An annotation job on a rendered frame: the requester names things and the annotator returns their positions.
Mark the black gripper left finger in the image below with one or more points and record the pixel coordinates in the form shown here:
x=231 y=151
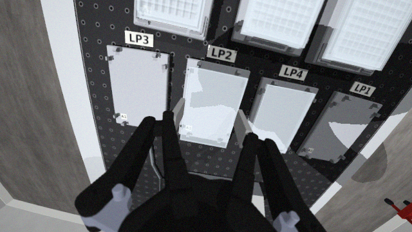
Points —
x=105 y=203

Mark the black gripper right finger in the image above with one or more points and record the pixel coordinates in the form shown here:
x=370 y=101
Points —
x=288 y=210

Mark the white button panel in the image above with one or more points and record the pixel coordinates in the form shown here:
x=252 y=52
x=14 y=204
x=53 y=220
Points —
x=257 y=198

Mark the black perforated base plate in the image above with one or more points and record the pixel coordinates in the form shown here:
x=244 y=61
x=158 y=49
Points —
x=104 y=22

